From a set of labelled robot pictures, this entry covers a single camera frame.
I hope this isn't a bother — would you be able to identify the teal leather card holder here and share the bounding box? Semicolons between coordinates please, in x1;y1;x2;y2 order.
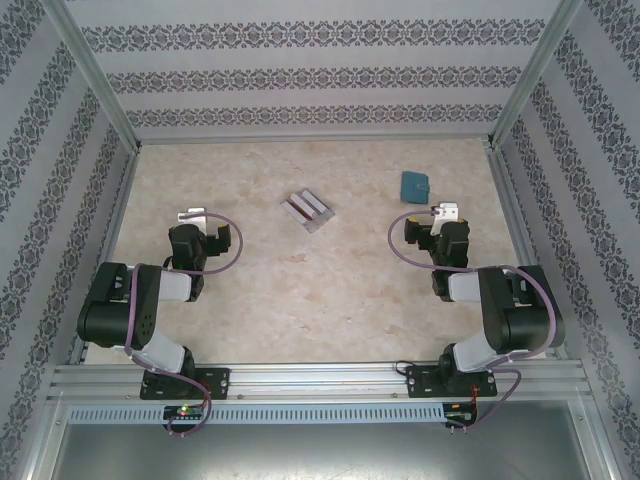
399;170;433;204

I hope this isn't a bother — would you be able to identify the clear acrylic card stand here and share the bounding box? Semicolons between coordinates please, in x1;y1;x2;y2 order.
279;187;337;235

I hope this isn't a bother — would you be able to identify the white credit card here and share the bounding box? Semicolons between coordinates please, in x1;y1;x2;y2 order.
298;188;327;212
287;197;315;222

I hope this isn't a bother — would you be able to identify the left small circuit board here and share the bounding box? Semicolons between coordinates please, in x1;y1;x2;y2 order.
163;405;207;421

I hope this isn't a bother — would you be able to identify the grey metal panel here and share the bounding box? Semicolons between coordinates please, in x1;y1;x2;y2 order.
22;394;619;480

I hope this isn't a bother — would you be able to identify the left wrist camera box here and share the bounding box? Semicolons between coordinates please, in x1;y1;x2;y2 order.
177;206;208;234

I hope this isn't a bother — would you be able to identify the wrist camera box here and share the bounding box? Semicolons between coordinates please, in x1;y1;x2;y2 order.
430;202;461;236
177;206;208;234

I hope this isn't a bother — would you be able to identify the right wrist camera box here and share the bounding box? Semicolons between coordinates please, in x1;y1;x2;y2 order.
430;202;461;236

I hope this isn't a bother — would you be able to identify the aluminium side frame rail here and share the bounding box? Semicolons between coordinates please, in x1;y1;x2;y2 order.
68;142;144;366
485;142;570;361

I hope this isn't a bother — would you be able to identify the black device with wires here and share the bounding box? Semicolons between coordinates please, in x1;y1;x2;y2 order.
139;367;231;401

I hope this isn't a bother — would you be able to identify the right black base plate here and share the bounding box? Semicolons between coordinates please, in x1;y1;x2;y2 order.
405;364;499;400

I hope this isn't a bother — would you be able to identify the aluminium mounting rail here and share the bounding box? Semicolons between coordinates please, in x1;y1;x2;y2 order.
48;362;592;402

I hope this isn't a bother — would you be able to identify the slotted grey cable duct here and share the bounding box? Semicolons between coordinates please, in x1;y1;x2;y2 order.
67;403;446;424

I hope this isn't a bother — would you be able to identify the aluminium frame post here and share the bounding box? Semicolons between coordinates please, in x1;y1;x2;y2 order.
487;0;585;149
41;0;142;151

